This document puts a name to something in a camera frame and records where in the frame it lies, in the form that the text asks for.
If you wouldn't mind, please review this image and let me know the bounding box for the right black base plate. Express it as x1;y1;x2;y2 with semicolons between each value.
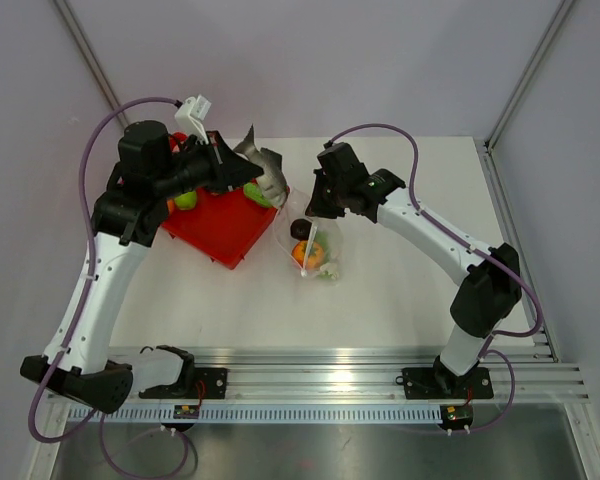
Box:
395;367;494;400

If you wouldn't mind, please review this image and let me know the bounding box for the green bitter gourd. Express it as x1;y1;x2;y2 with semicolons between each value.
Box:
242;182;273;209

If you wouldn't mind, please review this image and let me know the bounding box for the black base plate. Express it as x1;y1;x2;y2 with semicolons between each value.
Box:
395;367;494;400
139;367;229;400

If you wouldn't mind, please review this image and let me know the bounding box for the left aluminium corner post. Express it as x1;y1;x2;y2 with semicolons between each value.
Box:
50;0;122;112

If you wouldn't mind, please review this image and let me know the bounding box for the green grape bunch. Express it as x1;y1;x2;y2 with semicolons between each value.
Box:
311;229;340;281

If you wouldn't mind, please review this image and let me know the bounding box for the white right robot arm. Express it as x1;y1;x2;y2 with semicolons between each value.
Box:
306;142;522;398

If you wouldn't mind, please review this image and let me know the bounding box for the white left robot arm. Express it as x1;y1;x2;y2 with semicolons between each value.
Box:
20;120;263;414

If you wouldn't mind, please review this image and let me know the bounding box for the green apple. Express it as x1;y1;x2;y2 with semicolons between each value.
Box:
173;191;198;211

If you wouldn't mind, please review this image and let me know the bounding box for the dark purple eggplant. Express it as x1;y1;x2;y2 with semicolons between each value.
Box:
290;218;313;241

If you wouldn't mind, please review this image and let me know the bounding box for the aluminium rail frame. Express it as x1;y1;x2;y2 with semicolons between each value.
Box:
44;139;591;406

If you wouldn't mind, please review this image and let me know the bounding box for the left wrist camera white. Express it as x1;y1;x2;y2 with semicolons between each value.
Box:
174;95;212;144

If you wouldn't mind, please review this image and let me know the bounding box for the clear zip top bag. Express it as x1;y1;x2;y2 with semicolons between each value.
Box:
273;189;344;281

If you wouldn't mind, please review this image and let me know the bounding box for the white slotted cable duct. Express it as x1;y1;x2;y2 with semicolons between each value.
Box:
67;403;444;422

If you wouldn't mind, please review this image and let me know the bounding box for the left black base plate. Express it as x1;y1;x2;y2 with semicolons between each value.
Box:
139;367;229;400

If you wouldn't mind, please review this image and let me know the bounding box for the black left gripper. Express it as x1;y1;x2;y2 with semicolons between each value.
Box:
154;130;263;200

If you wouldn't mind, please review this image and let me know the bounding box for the orange bell pepper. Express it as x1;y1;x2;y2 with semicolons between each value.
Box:
291;240;326;271

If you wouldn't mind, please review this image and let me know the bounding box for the aluminium corner post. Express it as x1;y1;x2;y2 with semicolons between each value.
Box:
50;0;122;112
483;0;579;151

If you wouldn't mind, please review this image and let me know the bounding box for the grey toy fish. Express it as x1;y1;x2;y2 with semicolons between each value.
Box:
234;125;288;209

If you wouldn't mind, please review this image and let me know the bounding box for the right aluminium corner post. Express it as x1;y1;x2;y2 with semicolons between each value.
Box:
483;0;579;151

